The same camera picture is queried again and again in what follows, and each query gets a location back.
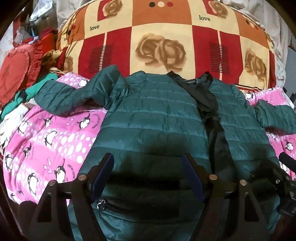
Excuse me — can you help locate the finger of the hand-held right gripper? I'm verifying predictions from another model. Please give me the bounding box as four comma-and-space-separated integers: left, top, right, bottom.
278, 152, 296, 174

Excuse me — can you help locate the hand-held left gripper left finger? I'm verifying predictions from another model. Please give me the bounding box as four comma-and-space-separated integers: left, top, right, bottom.
29, 153, 115, 241

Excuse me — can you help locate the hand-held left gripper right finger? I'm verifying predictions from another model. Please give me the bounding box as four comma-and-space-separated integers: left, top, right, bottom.
181, 152, 270, 241

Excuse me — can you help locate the teal quilted puffer jacket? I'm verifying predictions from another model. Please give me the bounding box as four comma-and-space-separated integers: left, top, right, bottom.
35, 65, 296, 241

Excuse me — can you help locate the pink penguin print blanket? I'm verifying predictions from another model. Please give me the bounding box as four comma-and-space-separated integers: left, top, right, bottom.
2, 72, 296, 209

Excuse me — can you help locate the white knitted cloth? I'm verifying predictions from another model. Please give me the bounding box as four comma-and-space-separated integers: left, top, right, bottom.
0, 104, 31, 144

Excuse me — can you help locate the green cloth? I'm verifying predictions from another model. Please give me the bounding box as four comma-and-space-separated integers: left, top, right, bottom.
0, 73, 61, 121

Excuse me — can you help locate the brown floral cloth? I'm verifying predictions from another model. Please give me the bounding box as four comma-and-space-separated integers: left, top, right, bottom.
41, 49, 63, 70

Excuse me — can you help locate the red heart-shaped ruffled pillow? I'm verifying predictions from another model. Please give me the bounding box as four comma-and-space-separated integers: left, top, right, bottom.
0, 43, 44, 106

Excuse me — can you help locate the rose patterned checkered quilt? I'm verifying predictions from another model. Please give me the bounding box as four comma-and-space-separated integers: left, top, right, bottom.
57, 0, 278, 93

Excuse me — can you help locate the red cloth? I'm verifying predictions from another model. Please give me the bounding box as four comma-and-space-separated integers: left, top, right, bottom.
30, 27, 61, 52

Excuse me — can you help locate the clear plastic container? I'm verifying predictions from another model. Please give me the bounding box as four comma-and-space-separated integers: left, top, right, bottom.
28, 0, 59, 31

